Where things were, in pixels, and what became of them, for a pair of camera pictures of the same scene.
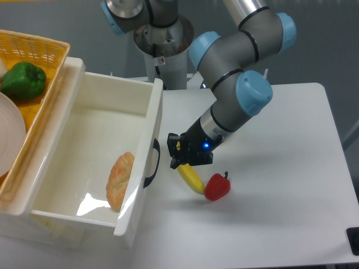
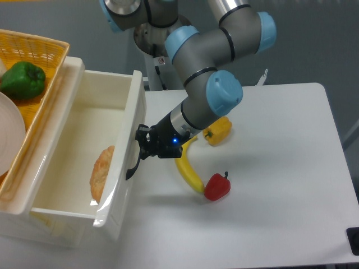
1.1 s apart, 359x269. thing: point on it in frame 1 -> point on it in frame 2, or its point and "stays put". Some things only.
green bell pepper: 23,80 stays put
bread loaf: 118,180 -> 99,171
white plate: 13,135 stays put
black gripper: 194,146 -> 165,142
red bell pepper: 217,186 stays put
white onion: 3,68 stays put
